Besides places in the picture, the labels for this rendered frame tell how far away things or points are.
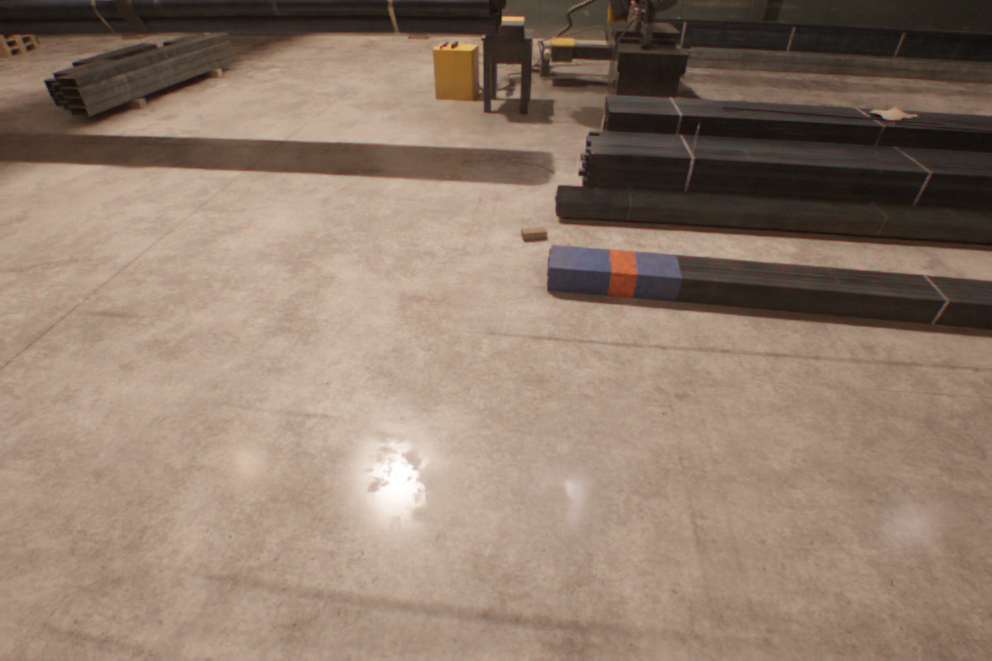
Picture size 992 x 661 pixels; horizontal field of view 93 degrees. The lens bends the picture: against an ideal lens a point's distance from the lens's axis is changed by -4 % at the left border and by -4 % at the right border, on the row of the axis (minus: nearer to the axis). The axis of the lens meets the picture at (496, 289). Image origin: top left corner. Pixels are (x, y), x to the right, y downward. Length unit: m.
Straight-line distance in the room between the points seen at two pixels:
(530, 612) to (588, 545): 0.30
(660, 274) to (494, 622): 1.86
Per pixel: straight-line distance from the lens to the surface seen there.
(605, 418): 2.24
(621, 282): 2.82
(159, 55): 7.89
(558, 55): 6.83
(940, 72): 10.05
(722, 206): 3.74
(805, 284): 3.11
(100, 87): 7.25
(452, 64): 6.24
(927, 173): 4.43
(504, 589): 1.84
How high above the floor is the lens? 1.71
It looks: 37 degrees down
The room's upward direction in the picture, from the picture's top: straight up
